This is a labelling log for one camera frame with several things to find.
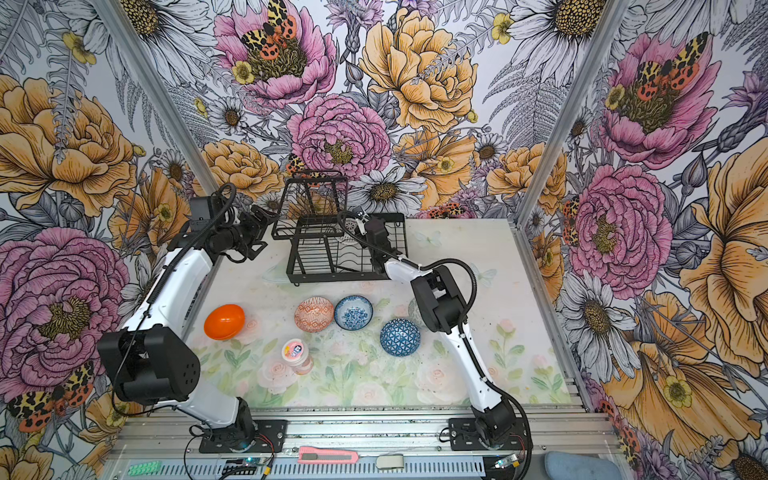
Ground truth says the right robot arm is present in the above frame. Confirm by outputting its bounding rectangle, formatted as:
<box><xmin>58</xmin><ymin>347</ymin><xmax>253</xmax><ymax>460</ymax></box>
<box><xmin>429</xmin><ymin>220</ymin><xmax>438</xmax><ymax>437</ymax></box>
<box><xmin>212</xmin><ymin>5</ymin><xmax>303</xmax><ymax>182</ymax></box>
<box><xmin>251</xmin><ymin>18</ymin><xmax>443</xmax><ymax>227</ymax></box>
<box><xmin>337</xmin><ymin>210</ymin><xmax>533</xmax><ymax>451</ymax></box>

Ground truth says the black wire dish rack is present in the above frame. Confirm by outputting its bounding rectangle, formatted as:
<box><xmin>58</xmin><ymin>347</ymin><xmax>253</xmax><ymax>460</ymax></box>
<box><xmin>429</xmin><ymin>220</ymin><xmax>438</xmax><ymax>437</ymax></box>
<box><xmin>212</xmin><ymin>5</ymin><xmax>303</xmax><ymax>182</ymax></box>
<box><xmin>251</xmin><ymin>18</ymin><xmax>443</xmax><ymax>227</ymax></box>
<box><xmin>272</xmin><ymin>170</ymin><xmax>408</xmax><ymax>286</ymax></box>

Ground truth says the green led circuit board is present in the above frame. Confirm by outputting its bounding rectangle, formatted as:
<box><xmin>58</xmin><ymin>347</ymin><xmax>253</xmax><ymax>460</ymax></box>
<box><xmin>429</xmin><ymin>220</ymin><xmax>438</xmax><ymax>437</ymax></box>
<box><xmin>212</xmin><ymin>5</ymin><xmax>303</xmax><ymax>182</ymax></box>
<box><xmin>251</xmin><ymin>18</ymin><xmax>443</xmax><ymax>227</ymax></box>
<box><xmin>127</xmin><ymin>460</ymin><xmax>163</xmax><ymax>477</ymax></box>

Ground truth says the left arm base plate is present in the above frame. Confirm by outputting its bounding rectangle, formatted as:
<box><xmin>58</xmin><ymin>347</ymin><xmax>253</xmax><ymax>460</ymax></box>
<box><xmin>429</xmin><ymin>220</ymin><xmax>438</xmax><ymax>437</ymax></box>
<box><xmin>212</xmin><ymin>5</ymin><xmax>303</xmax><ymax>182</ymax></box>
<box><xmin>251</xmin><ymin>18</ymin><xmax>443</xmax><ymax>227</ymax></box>
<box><xmin>199</xmin><ymin>419</ymin><xmax>288</xmax><ymax>454</ymax></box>

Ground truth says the orange plastic bowl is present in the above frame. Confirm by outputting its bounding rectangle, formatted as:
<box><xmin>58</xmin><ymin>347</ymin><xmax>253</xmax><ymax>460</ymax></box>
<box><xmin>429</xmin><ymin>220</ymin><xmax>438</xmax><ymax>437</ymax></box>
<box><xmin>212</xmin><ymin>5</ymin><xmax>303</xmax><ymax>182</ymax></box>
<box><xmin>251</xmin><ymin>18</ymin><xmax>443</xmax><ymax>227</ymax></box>
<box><xmin>204</xmin><ymin>304</ymin><xmax>246</xmax><ymax>341</ymax></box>

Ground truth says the orange patterned ceramic bowl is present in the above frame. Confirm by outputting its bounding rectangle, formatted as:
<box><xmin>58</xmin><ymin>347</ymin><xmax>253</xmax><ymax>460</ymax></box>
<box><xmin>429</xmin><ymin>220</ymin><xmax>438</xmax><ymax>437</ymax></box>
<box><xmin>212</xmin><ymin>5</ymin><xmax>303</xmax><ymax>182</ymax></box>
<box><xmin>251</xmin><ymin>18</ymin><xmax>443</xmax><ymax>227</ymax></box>
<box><xmin>294</xmin><ymin>296</ymin><xmax>335</xmax><ymax>333</ymax></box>

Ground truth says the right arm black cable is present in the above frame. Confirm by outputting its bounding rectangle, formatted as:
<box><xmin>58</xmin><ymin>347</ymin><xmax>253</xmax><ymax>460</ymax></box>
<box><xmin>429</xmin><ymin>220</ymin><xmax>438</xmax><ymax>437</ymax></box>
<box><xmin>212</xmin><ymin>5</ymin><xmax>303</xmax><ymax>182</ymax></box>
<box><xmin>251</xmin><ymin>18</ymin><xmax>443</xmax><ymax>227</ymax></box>
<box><xmin>337</xmin><ymin>209</ymin><xmax>534</xmax><ymax>480</ymax></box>

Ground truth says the white perforated strainer bowl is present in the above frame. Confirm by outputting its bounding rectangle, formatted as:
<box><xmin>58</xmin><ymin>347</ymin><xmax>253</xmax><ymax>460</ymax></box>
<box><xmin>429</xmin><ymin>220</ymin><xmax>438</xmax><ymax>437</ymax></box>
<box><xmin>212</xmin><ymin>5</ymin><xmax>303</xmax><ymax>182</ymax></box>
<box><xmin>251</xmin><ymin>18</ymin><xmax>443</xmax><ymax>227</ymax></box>
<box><xmin>336</xmin><ymin>235</ymin><xmax>361</xmax><ymax>256</ymax></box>

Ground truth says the green patterned ceramic bowl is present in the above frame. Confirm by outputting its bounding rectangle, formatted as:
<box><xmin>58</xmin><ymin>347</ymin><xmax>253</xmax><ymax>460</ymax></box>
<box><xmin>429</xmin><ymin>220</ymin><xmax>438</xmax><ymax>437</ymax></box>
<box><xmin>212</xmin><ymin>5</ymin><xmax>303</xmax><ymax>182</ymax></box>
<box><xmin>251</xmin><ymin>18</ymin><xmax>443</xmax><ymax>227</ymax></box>
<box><xmin>408</xmin><ymin>299</ymin><xmax>423</xmax><ymax>328</ymax></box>

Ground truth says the blue floral ceramic bowl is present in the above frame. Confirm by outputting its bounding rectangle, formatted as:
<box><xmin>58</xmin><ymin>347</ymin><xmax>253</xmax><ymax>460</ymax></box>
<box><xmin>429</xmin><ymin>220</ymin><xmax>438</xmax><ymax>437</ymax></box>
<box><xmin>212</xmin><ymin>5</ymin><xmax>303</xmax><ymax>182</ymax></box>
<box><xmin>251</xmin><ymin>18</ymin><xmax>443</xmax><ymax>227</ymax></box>
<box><xmin>334</xmin><ymin>295</ymin><xmax>373</xmax><ymax>331</ymax></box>

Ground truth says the dark blue patterned bowl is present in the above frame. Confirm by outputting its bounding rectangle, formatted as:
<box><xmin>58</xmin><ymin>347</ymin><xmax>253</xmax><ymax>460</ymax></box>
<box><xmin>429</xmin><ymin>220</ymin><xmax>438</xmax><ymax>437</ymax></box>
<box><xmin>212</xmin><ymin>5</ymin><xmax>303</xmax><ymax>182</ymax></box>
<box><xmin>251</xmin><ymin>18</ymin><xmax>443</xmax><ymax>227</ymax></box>
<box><xmin>380</xmin><ymin>318</ymin><xmax>421</xmax><ymax>357</ymax></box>

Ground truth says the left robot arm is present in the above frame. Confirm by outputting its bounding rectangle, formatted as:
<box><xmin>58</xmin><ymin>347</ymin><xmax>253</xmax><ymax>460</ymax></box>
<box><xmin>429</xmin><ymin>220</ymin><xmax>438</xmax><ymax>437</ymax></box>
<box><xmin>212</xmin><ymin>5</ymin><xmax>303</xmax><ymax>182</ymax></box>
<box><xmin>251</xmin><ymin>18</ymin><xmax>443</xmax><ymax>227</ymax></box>
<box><xmin>97</xmin><ymin>193</ymin><xmax>278</xmax><ymax>451</ymax></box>

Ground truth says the pink utility knife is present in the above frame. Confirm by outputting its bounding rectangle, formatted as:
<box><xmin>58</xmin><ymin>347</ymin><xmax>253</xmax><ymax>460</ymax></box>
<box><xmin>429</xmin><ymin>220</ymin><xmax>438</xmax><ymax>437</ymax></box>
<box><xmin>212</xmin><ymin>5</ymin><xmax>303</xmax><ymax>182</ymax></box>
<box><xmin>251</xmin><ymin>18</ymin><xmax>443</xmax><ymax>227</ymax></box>
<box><xmin>298</xmin><ymin>446</ymin><xmax>359</xmax><ymax>465</ymax></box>

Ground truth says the pink lidded small jar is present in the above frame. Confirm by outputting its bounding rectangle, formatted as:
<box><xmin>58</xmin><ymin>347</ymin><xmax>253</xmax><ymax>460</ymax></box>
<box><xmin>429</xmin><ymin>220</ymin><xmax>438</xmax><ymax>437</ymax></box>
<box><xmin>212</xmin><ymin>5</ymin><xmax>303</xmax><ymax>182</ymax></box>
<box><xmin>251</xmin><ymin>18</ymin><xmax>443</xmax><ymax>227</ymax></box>
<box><xmin>281</xmin><ymin>339</ymin><xmax>313</xmax><ymax>375</ymax></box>

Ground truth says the blue cloth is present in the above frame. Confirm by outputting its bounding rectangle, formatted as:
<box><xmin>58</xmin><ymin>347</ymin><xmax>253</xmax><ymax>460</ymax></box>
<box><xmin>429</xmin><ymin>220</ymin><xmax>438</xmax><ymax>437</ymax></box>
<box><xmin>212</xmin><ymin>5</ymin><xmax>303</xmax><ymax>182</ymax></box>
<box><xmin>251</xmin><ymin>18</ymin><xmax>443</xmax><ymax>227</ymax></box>
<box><xmin>544</xmin><ymin>451</ymin><xmax>622</xmax><ymax>480</ymax></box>

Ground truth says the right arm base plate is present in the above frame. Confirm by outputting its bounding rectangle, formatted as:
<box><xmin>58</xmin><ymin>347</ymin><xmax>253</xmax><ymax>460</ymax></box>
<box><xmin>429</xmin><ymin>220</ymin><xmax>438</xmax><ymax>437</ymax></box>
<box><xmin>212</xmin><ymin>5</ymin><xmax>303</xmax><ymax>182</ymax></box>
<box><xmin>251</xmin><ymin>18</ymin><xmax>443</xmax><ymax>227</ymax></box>
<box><xmin>440</xmin><ymin>417</ymin><xmax>532</xmax><ymax>452</ymax></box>

